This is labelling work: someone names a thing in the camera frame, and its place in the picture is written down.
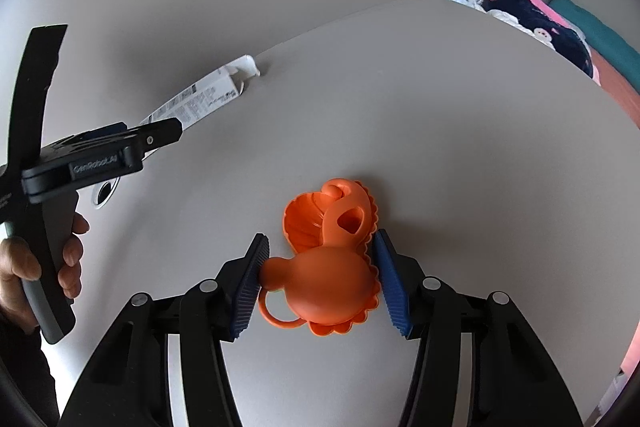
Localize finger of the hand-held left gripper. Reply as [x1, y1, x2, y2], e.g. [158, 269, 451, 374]
[125, 117, 182, 155]

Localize person's left hand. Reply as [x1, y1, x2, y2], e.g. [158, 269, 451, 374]
[0, 212, 91, 325]

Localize desk cable grommet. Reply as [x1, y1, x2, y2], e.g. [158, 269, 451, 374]
[92, 180, 121, 208]

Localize person's left forearm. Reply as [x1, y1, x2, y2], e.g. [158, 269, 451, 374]
[0, 306, 62, 427]

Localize pink cloth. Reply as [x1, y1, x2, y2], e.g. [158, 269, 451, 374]
[524, 0, 585, 34]

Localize orange shell-shaped mould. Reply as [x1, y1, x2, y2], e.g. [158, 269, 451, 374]
[282, 192, 333, 254]

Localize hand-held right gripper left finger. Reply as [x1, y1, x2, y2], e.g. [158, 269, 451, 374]
[60, 233, 271, 427]

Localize navy printed cloth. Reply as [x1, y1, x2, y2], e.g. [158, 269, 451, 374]
[484, 0, 596, 78]

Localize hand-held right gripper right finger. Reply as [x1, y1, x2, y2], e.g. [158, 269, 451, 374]
[372, 229, 583, 427]

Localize white cloth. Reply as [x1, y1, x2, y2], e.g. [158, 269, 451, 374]
[450, 0, 557, 52]

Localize teal pillow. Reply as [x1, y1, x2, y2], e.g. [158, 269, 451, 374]
[547, 0, 640, 82]

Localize orange plastic toy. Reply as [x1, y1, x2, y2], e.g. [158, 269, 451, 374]
[257, 178, 385, 339]

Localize white carton box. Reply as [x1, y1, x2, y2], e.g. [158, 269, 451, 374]
[139, 54, 264, 134]

